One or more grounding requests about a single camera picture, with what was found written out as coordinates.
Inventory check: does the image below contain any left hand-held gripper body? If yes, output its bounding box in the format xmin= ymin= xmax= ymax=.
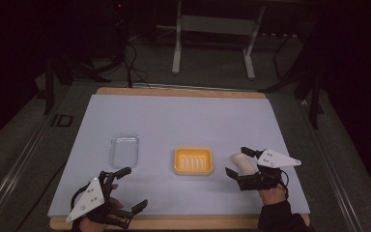
xmin=66 ymin=171 xmax=133 ymax=229

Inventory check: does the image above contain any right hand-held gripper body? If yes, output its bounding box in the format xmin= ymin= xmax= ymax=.
xmin=237 ymin=148 xmax=302 ymax=191

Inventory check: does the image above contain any white soap bar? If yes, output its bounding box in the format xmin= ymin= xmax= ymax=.
xmin=231 ymin=153 xmax=259 ymax=177

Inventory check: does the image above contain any person's right hand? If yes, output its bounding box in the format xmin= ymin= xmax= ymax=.
xmin=258 ymin=187 xmax=288 ymax=206

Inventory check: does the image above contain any yellow soap dish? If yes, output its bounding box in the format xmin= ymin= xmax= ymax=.
xmin=173 ymin=147 xmax=214 ymax=176

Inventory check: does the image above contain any pale blue table mat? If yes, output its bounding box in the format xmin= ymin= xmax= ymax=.
xmin=47 ymin=94 xmax=311 ymax=218

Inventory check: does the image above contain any black tripod stand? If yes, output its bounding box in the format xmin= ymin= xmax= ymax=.
xmin=43 ymin=52 xmax=112 ymax=116
xmin=258 ymin=30 xmax=326 ymax=131

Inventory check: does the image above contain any wooden table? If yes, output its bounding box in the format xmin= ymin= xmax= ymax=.
xmin=49 ymin=86 xmax=312 ymax=231

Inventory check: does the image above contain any white metal stand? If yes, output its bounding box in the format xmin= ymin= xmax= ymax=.
xmin=157 ymin=0 xmax=267 ymax=81

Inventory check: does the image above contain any left hand-held gripper cable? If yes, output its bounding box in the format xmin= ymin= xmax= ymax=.
xmin=70 ymin=183 xmax=93 ymax=211

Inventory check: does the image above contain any hand-held gripper cable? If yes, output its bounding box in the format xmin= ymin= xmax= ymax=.
xmin=70 ymin=183 xmax=93 ymax=211
xmin=279 ymin=169 xmax=290 ymax=198

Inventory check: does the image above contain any right hand-held gripper cable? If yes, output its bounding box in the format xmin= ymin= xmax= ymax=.
xmin=279 ymin=169 xmax=290 ymax=198

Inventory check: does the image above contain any metal floor rail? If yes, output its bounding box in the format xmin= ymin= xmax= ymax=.
xmin=0 ymin=119 xmax=57 ymax=232
xmin=298 ymin=98 xmax=366 ymax=232

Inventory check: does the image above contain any black floor bracket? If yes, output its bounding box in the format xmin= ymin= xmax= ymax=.
xmin=50 ymin=113 xmax=74 ymax=128

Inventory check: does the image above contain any black floor cable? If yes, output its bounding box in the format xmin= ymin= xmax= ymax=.
xmin=121 ymin=40 xmax=152 ymax=89

